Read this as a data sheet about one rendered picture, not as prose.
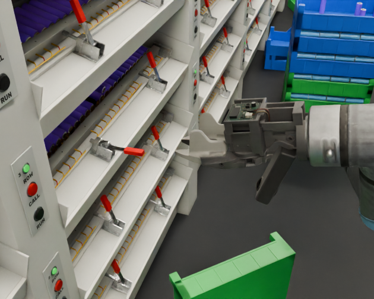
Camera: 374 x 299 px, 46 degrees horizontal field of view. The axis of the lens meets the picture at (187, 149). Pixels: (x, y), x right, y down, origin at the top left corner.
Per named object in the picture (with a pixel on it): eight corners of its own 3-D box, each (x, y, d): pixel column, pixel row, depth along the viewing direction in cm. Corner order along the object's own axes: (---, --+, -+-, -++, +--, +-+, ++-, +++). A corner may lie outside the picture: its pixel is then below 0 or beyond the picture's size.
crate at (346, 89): (362, 74, 175) (367, 55, 170) (370, 99, 159) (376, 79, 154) (285, 68, 179) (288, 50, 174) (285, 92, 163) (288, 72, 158)
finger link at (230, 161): (203, 145, 72) (256, 140, 69) (205, 154, 73) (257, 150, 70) (198, 162, 68) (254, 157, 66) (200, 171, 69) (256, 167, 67)
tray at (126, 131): (184, 78, 116) (194, 47, 110) (62, 245, 69) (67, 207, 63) (115, 48, 117) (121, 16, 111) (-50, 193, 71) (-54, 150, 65)
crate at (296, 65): (367, 55, 170) (372, 35, 165) (376, 79, 154) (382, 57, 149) (288, 50, 174) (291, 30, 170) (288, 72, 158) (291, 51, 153)
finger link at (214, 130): (183, 108, 75) (233, 108, 71) (190, 137, 79) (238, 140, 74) (174, 117, 73) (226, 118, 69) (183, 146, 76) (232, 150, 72)
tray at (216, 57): (238, 47, 181) (250, 16, 172) (194, 122, 135) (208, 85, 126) (193, 28, 183) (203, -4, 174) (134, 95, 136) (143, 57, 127)
